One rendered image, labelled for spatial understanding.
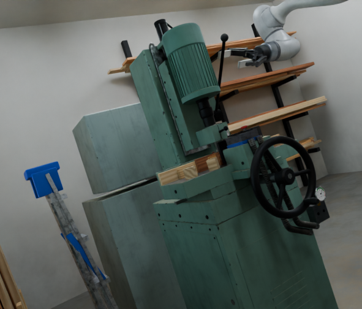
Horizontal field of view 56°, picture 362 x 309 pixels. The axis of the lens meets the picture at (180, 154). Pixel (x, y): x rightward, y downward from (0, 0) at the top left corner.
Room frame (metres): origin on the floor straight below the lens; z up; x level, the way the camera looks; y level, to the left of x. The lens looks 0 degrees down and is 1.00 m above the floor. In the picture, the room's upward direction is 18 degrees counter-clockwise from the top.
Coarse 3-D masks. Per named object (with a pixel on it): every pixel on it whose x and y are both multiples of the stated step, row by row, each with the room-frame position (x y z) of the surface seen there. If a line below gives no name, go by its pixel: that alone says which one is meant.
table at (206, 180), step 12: (288, 156) 1.43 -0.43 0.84; (228, 168) 1.29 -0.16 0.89; (180, 180) 1.31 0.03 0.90; (192, 180) 1.21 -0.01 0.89; (204, 180) 1.24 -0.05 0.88; (216, 180) 1.26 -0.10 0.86; (228, 180) 1.28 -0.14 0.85; (168, 192) 1.32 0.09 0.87; (180, 192) 1.23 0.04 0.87; (192, 192) 1.21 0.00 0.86
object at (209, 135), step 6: (210, 126) 1.42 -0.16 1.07; (216, 126) 1.43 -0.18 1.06; (222, 126) 1.45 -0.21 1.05; (198, 132) 1.51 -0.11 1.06; (204, 132) 1.48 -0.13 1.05; (210, 132) 1.43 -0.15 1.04; (216, 132) 1.43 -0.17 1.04; (222, 132) 1.44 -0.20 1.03; (198, 138) 1.53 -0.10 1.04; (204, 138) 1.49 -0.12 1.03; (210, 138) 1.45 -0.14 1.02; (216, 138) 1.42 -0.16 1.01; (222, 138) 1.44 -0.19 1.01; (204, 144) 1.50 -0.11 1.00
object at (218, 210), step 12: (240, 192) 1.30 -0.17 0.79; (252, 192) 1.32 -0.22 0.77; (264, 192) 1.35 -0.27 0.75; (276, 192) 1.38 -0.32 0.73; (156, 204) 1.69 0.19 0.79; (168, 204) 1.56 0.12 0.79; (180, 204) 1.45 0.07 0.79; (192, 204) 1.35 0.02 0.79; (204, 204) 1.27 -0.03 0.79; (216, 204) 1.24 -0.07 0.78; (228, 204) 1.27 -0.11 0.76; (240, 204) 1.29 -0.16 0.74; (252, 204) 1.32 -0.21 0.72; (168, 216) 1.60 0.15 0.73; (180, 216) 1.48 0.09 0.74; (192, 216) 1.38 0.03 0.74; (204, 216) 1.30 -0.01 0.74; (216, 216) 1.24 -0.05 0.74; (228, 216) 1.26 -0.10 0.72
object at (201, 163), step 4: (216, 152) 1.45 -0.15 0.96; (204, 156) 1.42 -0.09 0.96; (208, 156) 1.42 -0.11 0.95; (196, 160) 1.39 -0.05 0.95; (200, 160) 1.40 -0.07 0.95; (204, 160) 1.41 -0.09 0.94; (196, 164) 1.40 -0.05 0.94; (200, 164) 1.40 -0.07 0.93; (204, 164) 1.41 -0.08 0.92; (200, 168) 1.40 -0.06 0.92; (204, 168) 1.40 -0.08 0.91
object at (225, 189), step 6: (234, 180) 1.29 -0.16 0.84; (240, 180) 1.31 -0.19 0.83; (246, 180) 1.32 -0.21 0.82; (222, 186) 1.27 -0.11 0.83; (228, 186) 1.28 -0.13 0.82; (234, 186) 1.29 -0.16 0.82; (240, 186) 1.30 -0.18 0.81; (204, 192) 1.28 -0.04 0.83; (210, 192) 1.25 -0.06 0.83; (216, 192) 1.25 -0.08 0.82; (222, 192) 1.26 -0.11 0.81; (228, 192) 1.28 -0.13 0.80; (192, 198) 1.38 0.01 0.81; (198, 198) 1.34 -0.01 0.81; (204, 198) 1.30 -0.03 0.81; (210, 198) 1.26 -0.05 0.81; (216, 198) 1.25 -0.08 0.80
